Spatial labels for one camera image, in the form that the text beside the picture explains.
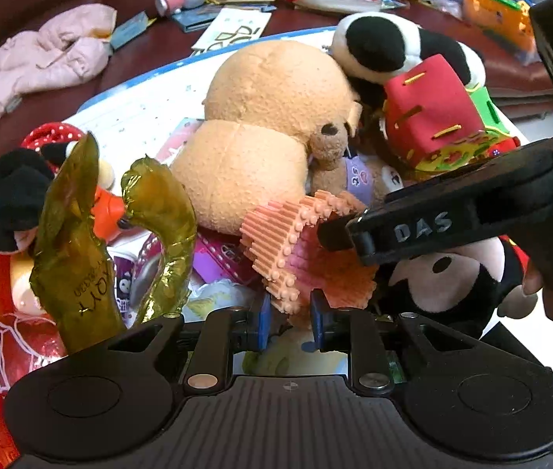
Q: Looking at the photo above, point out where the pink brick block model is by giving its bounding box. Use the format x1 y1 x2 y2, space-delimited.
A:
241 191 377 325

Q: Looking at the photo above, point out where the gold foil balloon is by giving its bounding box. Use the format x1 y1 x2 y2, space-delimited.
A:
31 134 198 354

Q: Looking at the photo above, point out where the red rose foil balloon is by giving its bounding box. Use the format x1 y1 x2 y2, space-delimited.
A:
0 312 66 396

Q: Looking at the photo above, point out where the mickey mouse plush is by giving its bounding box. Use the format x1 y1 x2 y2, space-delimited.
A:
368 236 537 339

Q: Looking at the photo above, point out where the red foam bag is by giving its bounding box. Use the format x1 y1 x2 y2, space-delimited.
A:
384 54 485 174

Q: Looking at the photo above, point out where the small brown teddy bear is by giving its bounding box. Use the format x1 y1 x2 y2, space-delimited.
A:
308 122 404 206

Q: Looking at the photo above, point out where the orange plastic toy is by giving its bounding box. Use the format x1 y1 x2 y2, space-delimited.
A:
91 186 125 242

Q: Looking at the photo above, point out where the orange plastic toy house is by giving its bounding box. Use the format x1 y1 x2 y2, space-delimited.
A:
463 0 535 53

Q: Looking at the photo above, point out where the panda plush toy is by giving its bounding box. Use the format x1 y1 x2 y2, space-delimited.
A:
330 12 487 90

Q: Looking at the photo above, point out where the large tan plush toy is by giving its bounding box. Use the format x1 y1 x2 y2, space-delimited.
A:
171 40 361 235

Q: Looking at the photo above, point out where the minnie mouse plush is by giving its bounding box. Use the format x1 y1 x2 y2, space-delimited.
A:
0 120 117 319

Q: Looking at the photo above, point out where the white printed card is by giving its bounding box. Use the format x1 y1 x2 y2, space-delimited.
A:
190 7 271 56

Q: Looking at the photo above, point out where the pink padded jacket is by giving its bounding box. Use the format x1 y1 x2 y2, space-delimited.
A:
0 3 117 118

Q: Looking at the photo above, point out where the dark red leather sofa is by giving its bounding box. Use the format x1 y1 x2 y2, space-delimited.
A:
0 0 553 172

